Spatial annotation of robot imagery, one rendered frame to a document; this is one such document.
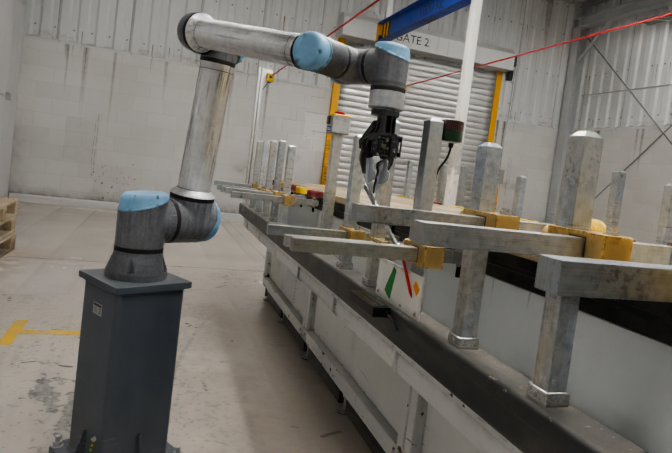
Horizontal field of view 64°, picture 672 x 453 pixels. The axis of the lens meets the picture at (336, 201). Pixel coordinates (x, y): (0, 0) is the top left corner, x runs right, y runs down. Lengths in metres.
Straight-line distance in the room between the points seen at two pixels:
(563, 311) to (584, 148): 0.24
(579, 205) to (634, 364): 0.34
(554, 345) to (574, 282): 0.41
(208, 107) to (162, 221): 0.40
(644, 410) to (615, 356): 0.10
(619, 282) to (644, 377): 0.56
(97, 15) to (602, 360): 8.78
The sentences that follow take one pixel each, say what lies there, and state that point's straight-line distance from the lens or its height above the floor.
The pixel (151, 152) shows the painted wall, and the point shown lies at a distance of 9.04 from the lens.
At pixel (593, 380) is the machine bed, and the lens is 1.16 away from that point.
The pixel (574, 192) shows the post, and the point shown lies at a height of 1.02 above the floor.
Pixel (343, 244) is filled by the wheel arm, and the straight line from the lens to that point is 1.19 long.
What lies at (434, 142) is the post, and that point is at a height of 1.11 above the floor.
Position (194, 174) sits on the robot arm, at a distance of 1.85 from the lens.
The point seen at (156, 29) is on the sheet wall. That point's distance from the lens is 9.23.
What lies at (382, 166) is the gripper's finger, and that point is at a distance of 1.41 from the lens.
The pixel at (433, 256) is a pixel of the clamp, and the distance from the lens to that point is 1.24.
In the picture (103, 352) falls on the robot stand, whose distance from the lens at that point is 1.82.
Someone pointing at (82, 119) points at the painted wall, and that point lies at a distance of 9.11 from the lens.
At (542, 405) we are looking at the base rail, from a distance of 0.92.
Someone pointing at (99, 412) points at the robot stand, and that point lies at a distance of 1.88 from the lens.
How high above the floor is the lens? 1.01
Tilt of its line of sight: 3 degrees down
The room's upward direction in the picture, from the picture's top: 7 degrees clockwise
